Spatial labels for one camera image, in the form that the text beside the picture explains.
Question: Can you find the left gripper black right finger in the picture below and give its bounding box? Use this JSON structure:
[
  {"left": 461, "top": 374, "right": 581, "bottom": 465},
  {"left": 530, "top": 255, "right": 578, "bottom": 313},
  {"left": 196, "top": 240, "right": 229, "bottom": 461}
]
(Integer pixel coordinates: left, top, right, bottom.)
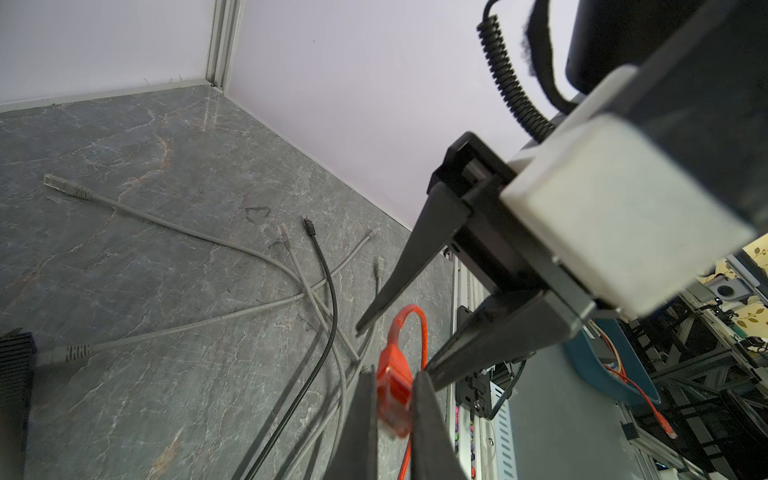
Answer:
[{"left": 410, "top": 372, "right": 466, "bottom": 480}]

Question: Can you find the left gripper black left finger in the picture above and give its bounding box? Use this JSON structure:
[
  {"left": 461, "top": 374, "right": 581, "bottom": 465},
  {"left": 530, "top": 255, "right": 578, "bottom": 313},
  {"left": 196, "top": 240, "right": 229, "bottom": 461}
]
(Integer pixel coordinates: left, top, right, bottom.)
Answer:
[{"left": 323, "top": 369, "right": 378, "bottom": 480}]

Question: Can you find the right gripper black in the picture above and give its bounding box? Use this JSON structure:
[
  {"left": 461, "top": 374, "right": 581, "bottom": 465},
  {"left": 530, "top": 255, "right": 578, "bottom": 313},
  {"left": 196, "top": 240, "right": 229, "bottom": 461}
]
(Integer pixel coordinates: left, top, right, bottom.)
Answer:
[{"left": 356, "top": 132, "right": 597, "bottom": 390}]

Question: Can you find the red ethernet cable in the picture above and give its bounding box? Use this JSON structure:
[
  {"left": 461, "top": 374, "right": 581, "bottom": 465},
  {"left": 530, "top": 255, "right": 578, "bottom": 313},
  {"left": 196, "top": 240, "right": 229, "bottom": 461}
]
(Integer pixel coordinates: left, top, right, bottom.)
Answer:
[{"left": 375, "top": 303, "right": 430, "bottom": 480}]

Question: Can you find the black cable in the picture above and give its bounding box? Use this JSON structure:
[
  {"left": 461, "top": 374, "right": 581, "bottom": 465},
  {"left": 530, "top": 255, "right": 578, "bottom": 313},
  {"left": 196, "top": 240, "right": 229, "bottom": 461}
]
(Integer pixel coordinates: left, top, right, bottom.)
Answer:
[{"left": 242, "top": 217, "right": 340, "bottom": 480}]

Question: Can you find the grey ethernet cable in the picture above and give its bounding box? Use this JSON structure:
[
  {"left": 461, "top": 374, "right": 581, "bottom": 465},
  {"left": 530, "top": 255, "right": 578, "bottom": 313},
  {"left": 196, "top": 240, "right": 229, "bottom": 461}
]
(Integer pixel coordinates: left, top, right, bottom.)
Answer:
[
  {"left": 43, "top": 173, "right": 361, "bottom": 364},
  {"left": 34, "top": 227, "right": 382, "bottom": 368},
  {"left": 277, "top": 223, "right": 385, "bottom": 480}
]

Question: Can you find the black network switch box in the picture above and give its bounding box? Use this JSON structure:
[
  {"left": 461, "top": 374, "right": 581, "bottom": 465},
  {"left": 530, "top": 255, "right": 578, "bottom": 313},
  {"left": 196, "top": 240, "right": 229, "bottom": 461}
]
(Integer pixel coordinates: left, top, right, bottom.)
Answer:
[{"left": 1, "top": 328, "right": 37, "bottom": 480}]

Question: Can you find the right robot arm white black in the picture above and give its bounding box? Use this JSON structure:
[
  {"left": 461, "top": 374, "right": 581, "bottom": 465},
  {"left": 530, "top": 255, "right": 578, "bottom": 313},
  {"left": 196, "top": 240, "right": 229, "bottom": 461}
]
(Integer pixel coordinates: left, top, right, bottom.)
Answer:
[{"left": 356, "top": 1, "right": 767, "bottom": 389}]

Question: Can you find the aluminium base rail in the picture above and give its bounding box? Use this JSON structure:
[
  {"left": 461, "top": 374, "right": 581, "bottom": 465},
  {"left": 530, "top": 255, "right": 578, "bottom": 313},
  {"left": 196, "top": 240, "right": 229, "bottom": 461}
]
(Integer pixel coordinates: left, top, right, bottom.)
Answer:
[{"left": 447, "top": 259, "right": 518, "bottom": 479}]

